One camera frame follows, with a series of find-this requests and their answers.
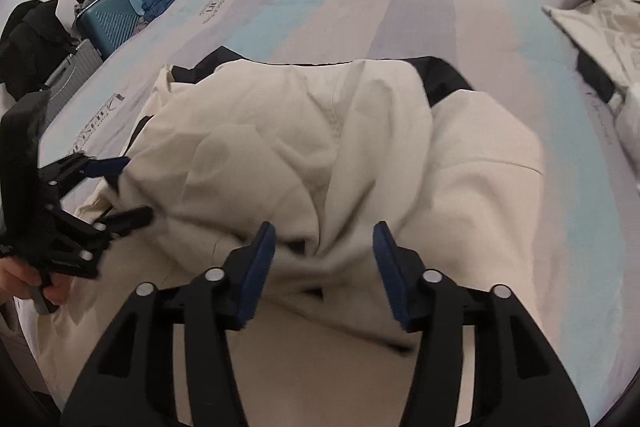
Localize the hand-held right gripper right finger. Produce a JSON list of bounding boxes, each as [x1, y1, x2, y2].
[[372, 221, 591, 427]]

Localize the cream and black hooded jacket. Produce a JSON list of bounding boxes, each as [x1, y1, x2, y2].
[[15, 47, 546, 427]]

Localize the person's left hand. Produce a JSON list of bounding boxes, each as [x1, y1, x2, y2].
[[0, 257, 71, 315]]

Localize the crumpled cream jacket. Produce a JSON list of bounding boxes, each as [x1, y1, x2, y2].
[[542, 0, 640, 108]]

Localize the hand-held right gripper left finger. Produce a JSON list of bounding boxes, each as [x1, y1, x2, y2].
[[60, 221, 277, 427]]

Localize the teal suitcase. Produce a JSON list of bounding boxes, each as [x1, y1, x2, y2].
[[75, 0, 151, 60]]

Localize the bed with striped blanket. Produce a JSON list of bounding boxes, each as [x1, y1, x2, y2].
[[0, 0, 640, 423]]

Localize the silver suitcase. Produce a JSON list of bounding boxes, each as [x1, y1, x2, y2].
[[42, 39, 103, 118]]

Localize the white garment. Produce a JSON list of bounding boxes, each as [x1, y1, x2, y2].
[[614, 94, 640, 188]]

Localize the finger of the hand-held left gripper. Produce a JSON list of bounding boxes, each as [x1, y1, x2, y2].
[[35, 154, 132, 200], [60, 206, 155, 280]]

